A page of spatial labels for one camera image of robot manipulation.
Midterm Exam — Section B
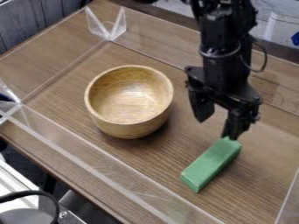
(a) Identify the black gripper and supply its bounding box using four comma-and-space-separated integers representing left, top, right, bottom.
185, 66, 262, 140

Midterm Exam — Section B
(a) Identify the green rectangular block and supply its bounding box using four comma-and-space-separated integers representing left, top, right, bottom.
181, 137, 242, 193

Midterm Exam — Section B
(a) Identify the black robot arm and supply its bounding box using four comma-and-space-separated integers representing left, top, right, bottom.
186, 0, 262, 140

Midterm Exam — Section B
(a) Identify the brown wooden bowl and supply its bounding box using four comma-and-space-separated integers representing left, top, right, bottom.
85, 65, 174, 139

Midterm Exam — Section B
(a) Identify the white container top right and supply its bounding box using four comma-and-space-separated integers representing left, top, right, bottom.
265, 11, 299, 49

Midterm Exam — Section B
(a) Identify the grey metal stand base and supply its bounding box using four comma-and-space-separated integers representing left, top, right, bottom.
0, 202, 89, 224

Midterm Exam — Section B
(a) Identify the clear acrylic front wall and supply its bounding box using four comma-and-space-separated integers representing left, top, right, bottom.
0, 87, 225, 224

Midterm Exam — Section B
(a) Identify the black cable bottom left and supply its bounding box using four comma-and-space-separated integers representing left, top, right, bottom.
0, 190, 62, 224

